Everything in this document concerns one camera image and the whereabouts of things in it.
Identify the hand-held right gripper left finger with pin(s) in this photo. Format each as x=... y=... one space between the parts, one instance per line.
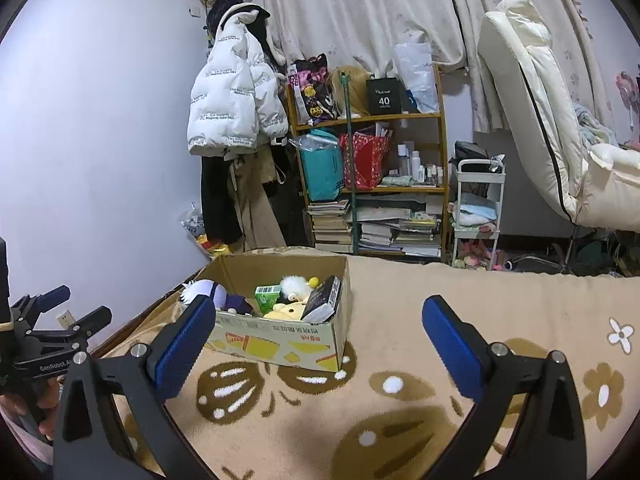
x=187 y=345

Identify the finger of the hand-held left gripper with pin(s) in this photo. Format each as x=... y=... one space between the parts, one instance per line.
x=92 y=317
x=52 y=296

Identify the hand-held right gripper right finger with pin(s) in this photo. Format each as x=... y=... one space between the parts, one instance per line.
x=452 y=345

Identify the purple and white plush toy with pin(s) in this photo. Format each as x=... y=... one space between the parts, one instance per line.
x=210 y=292

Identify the green paper carton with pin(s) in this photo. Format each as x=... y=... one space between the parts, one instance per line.
x=265 y=300

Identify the printed cardboard box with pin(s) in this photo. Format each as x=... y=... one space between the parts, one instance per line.
x=280 y=340

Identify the white fluffy plush toy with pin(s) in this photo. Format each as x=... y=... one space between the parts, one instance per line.
x=294 y=285

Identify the black and white box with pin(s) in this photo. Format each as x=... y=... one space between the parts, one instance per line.
x=322 y=300

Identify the pink soft toy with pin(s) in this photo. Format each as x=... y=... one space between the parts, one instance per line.
x=475 y=255

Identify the person's left hand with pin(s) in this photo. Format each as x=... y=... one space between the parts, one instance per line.
x=50 y=397

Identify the beige flower print blanket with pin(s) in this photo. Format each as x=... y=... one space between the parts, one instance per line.
x=400 y=310

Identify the bag of colourful things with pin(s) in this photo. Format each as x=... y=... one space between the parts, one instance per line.
x=197 y=227

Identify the stack of books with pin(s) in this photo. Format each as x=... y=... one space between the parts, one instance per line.
x=390 y=235

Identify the light blue folded cloth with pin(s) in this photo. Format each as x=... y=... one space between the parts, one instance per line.
x=477 y=207

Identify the black hanging coat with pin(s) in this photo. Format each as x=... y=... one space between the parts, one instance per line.
x=217 y=200

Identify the beige hanging garment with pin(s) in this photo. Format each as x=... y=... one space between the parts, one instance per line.
x=257 y=210

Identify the group of cosmetic bottles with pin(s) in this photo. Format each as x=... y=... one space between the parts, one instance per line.
x=422 y=170

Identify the white trolley cart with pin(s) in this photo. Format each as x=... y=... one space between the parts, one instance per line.
x=480 y=167

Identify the green pole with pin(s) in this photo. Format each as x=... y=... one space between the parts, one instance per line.
x=351 y=170

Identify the red patterned bag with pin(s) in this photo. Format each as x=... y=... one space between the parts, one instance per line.
x=365 y=162

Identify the teal bag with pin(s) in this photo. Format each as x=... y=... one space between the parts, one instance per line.
x=322 y=170

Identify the wooden shelf rack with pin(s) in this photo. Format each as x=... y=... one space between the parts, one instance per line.
x=390 y=117

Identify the cream folded mattress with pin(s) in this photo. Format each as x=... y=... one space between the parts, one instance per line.
x=550 y=110

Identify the white puffer jacket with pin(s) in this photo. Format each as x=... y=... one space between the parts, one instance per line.
x=225 y=90

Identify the blue striped cloth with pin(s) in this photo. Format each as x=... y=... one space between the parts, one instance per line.
x=592 y=122

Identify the clear plastic bag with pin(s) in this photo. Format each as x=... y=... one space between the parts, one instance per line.
x=417 y=75

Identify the blond wig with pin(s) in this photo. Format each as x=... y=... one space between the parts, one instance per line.
x=355 y=90

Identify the black cartoon print bag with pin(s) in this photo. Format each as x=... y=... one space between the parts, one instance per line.
x=312 y=90

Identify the black hat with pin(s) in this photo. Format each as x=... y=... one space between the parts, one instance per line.
x=227 y=5

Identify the beige floral curtain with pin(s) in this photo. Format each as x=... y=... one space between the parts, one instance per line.
x=360 y=10

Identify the white wall socket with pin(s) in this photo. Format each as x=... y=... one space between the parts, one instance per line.
x=64 y=318

